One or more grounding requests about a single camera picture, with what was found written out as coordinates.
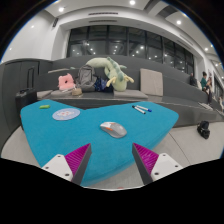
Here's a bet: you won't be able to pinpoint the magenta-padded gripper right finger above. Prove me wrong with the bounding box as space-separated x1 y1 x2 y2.
131 142 184 185

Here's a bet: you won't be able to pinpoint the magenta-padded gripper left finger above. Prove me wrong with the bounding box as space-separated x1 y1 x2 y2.
41 143 93 186

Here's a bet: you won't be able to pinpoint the grey computer mouse orange accents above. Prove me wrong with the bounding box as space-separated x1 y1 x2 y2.
99 121 128 139

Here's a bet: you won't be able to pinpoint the black bag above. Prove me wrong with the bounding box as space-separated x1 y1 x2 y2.
196 120 211 140

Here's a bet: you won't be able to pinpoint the white marker black cap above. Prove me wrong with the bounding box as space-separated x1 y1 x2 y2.
131 105 147 115

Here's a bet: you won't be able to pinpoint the grey flat seat cushion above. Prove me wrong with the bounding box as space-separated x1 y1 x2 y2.
36 89 54 100
113 89 149 100
49 89 75 98

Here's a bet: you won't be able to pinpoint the small tan pouch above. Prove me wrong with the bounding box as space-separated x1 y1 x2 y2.
70 87 83 97

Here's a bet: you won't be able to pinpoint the black suitcase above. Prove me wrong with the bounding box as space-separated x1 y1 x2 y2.
14 67 38 118

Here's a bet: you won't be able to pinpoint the beige upright cushion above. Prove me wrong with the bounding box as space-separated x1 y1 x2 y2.
139 68 164 97

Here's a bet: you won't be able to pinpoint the pink plush toy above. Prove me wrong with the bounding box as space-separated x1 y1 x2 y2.
57 73 76 91

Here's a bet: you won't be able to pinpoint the dark blue patterned bag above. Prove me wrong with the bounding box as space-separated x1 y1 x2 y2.
93 77 114 93

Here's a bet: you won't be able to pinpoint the grey backpack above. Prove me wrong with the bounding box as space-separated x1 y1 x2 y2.
75 64 98 93

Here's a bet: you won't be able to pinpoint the person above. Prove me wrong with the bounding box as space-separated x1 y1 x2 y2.
199 71 213 104
189 72 198 87

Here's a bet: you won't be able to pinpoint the green dragon plush toy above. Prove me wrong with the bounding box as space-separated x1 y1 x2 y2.
85 56 135 93

